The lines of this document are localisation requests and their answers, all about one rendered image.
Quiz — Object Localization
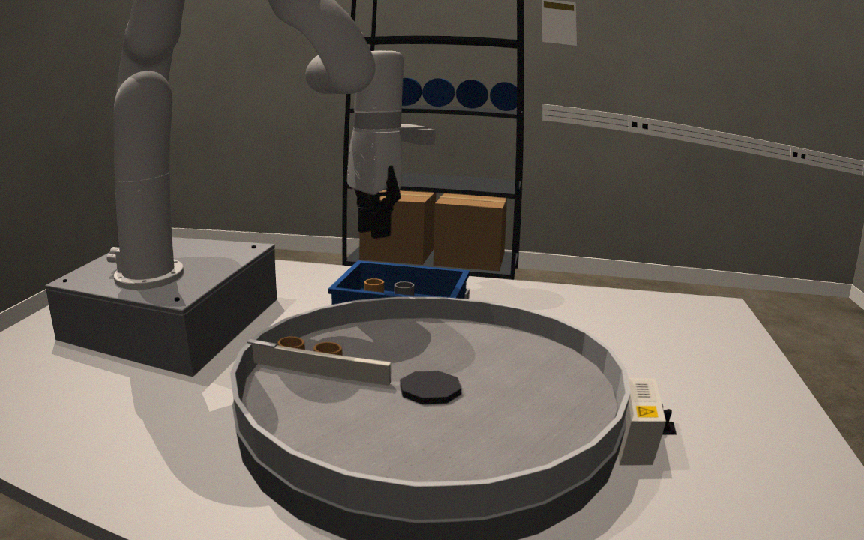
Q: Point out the blue crate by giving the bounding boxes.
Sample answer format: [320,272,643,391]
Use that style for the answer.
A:
[328,260,470,305]

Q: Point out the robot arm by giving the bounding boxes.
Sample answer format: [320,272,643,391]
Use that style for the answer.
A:
[106,0,436,290]

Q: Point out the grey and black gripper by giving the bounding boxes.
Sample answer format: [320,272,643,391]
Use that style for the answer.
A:
[347,128,402,239]

